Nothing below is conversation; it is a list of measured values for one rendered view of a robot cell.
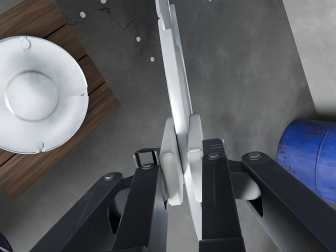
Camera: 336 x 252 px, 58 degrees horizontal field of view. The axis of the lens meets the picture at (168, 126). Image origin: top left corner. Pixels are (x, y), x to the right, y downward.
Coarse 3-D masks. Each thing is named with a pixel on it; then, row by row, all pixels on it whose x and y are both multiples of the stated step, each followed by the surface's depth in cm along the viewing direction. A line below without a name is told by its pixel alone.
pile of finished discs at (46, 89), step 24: (0, 48) 70; (24, 48) 73; (48, 48) 77; (0, 72) 71; (24, 72) 74; (48, 72) 78; (72, 72) 82; (0, 96) 71; (24, 96) 74; (48, 96) 78; (72, 96) 82; (0, 120) 72; (24, 120) 75; (48, 120) 79; (72, 120) 83; (0, 144) 72; (24, 144) 76; (48, 144) 80
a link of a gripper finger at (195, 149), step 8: (192, 120) 20; (192, 128) 18; (200, 128) 19; (192, 136) 17; (200, 136) 17; (192, 144) 16; (200, 144) 16; (192, 152) 15; (200, 152) 15; (192, 160) 15; (200, 160) 15; (192, 168) 15; (200, 168) 15; (192, 176) 16; (200, 176) 15; (200, 184) 16; (200, 192) 16; (200, 200) 16
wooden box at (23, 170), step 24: (48, 0) 78; (0, 24) 72; (24, 24) 75; (48, 24) 79; (72, 48) 84; (96, 72) 89; (96, 96) 90; (96, 120) 91; (72, 144) 87; (0, 168) 76; (24, 168) 79; (48, 168) 83
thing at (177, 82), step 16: (160, 0) 22; (160, 16) 20; (160, 32) 18; (176, 32) 42; (176, 48) 29; (176, 64) 18; (176, 80) 18; (176, 96) 18; (176, 112) 18; (176, 128) 18; (192, 192) 19; (192, 208) 20
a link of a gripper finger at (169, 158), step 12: (168, 120) 21; (168, 132) 19; (168, 144) 17; (168, 156) 15; (168, 168) 16; (180, 168) 18; (168, 180) 16; (180, 180) 17; (168, 192) 16; (180, 192) 16
